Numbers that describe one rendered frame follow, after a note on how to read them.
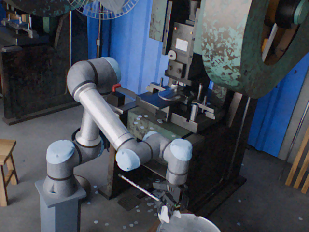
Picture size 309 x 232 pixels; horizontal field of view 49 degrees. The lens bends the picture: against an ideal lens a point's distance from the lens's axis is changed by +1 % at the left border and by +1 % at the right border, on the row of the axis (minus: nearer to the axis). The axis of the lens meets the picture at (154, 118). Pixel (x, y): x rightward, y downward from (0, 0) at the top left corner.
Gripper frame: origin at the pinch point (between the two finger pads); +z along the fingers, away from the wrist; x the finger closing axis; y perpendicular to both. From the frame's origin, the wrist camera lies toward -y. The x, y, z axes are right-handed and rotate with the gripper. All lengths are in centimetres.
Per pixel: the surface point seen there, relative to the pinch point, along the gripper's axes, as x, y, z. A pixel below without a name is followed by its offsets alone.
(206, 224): 27.3, -1.9, 17.5
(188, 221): 21.0, -7.3, 17.4
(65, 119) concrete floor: 30, -191, 56
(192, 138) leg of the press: 41, -35, -7
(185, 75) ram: 47, -56, -35
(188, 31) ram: 46, -59, -57
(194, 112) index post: 45, -42, -19
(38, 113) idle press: 9, -205, 53
